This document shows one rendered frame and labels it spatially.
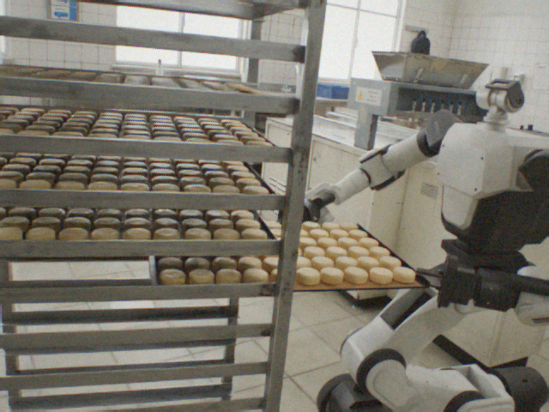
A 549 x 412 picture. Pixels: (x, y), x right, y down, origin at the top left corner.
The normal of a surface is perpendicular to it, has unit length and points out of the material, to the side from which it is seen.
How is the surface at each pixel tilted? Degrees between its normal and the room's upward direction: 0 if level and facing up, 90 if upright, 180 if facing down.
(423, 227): 90
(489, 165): 86
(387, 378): 90
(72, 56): 90
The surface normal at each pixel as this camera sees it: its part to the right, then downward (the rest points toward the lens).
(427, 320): -0.03, 0.59
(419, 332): 0.25, 0.29
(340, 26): 0.52, 0.29
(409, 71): 0.35, 0.67
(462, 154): -0.96, 0.00
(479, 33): -0.85, 0.07
